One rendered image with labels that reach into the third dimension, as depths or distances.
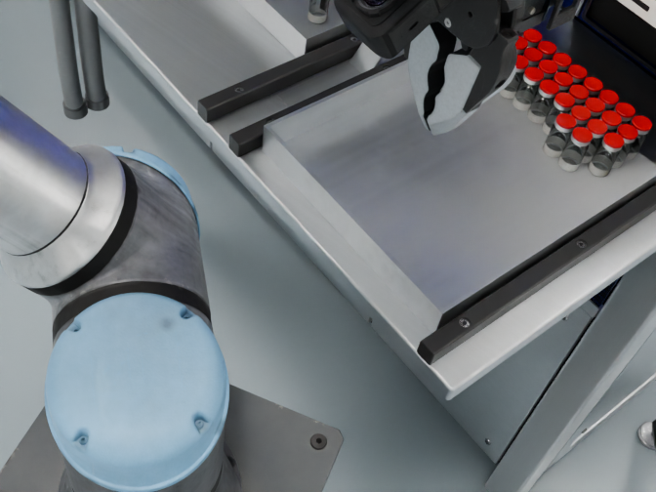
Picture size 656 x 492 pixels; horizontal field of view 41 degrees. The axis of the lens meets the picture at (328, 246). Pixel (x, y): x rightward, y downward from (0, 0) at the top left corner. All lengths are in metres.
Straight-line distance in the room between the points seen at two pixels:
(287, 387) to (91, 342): 1.16
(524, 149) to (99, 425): 0.55
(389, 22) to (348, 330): 1.36
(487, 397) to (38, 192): 1.06
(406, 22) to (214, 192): 1.53
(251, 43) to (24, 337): 0.98
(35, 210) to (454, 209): 0.42
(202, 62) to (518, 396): 0.77
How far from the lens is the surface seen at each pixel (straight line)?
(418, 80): 0.61
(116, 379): 0.58
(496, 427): 1.55
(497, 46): 0.54
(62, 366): 0.59
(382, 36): 0.49
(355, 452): 1.69
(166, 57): 0.98
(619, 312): 1.19
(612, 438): 1.85
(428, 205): 0.86
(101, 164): 0.64
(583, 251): 0.85
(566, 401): 1.37
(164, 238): 0.65
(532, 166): 0.93
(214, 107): 0.90
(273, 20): 1.00
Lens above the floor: 1.52
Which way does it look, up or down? 52 degrees down
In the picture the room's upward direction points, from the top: 11 degrees clockwise
